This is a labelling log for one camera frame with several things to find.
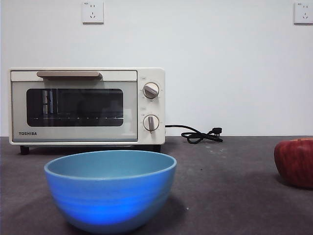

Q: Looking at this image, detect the blue bowl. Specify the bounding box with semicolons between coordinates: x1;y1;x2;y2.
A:
44;150;178;235

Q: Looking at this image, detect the red yellow apple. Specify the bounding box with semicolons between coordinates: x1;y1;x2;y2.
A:
273;138;313;188

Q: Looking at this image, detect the oven knob with upright grip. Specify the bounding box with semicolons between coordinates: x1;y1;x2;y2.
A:
142;114;160;134

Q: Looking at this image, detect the oven knob with slanted grip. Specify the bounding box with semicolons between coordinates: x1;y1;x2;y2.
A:
142;82;160;99

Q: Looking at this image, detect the cream Toshiba toaster oven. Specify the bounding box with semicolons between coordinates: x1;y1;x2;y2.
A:
8;67;166;155

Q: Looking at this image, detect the black oven power cable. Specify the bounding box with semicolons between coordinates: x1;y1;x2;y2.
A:
164;124;224;144

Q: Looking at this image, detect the metal wire oven rack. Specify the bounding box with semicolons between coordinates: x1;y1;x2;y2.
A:
27;117;123;121

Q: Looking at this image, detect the white wall socket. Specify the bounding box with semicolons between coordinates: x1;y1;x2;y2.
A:
293;1;313;25
82;0;104;24

